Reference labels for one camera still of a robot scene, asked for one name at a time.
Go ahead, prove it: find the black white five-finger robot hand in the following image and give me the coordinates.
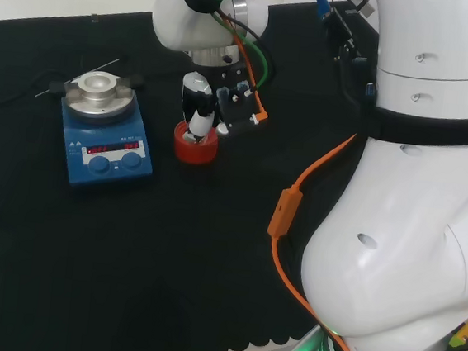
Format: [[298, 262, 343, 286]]
[[176, 59, 258, 149]]

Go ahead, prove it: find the red round flask stand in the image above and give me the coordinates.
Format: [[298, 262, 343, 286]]
[[171, 118, 221, 168]]

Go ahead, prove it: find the thin steel probe rod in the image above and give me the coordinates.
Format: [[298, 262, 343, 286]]
[[35, 50, 120, 105]]

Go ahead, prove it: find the blue heater with steel top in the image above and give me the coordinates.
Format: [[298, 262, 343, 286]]
[[38, 65, 163, 196]]

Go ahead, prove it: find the black bench cloth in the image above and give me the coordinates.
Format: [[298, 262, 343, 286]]
[[0, 0, 468, 351]]

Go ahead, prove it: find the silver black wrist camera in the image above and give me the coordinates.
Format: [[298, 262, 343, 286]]
[[215, 97, 272, 142]]

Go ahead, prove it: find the green robot cable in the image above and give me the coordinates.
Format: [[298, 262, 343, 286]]
[[204, 0, 277, 92]]

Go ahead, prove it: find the orange robot cable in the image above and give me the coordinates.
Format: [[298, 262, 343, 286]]
[[200, 0, 405, 351]]

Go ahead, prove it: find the black heater cable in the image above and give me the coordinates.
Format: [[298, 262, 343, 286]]
[[0, 39, 135, 126]]

